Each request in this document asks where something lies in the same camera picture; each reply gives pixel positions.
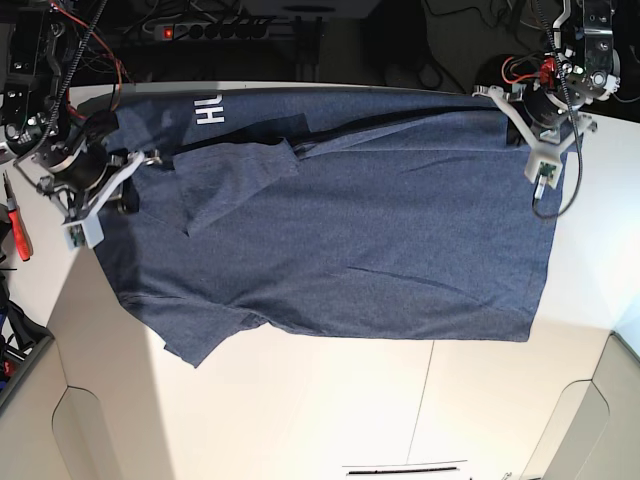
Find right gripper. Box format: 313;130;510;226
13;149;163;249

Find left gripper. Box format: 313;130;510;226
472;85;597;189

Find blue grey t-shirt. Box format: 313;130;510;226
95;89;555;365

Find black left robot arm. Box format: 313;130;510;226
473;1;621;189

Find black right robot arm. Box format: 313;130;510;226
1;1;162;248

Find grey bin left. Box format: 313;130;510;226
1;300;54;412

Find black power strip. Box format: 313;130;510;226
150;22;269;42

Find grey side panel right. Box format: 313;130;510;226
520;334;639;479

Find grey white cable bundle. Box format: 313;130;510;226
424;0;541;91

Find red handled wire cutters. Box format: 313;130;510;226
3;172;32;262

